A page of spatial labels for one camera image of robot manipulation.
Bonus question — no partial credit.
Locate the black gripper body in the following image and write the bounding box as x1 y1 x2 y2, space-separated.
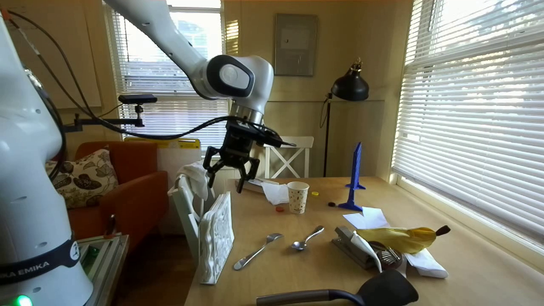
218 116 283 171

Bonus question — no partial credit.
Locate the stack of white paper towels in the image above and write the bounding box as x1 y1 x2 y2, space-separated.
172 179 227 269

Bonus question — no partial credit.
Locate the white quilted towel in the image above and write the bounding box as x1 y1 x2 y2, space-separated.
181 162 215 201

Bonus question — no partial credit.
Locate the white flat napkin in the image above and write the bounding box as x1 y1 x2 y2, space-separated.
261 181 293 208

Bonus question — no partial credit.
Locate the white box yellow lid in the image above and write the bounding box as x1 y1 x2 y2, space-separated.
125 137 217 193

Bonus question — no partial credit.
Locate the dotted white paper cup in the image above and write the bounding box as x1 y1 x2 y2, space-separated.
286 181 312 217

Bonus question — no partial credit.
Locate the orange armchair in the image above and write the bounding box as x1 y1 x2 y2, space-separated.
67 140 171 252

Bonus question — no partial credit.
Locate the silver metal spoon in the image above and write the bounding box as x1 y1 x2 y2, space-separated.
290 225 329 254

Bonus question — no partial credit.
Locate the black desk lamp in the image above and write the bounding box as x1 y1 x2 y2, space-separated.
322 57 371 179

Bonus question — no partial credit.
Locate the white paper sheet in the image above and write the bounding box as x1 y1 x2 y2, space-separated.
342 206 392 232

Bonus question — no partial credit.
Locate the leaf patterned pillow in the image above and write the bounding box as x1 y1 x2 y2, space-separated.
48 149 121 212

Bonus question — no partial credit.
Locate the grey metal stapler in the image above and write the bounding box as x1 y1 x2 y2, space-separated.
330 225 405 274

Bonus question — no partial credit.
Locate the white folded napkin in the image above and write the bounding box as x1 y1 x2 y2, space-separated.
405 247 449 281

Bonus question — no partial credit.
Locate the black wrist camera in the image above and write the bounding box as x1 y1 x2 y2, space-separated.
261 133 296 152

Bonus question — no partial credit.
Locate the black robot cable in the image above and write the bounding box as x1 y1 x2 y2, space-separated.
2 8 237 142

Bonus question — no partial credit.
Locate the black stereo camera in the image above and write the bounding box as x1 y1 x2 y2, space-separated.
118 93 159 130

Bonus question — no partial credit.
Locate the blue connect four frame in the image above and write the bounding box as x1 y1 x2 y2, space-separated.
327 142 368 215

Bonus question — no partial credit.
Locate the framed wall picture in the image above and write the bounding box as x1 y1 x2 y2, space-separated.
273 14 320 79

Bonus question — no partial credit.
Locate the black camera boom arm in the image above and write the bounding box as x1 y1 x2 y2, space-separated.
62 115 147 135

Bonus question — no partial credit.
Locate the black utensil grey handle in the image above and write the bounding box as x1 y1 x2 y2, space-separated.
256 269 422 306

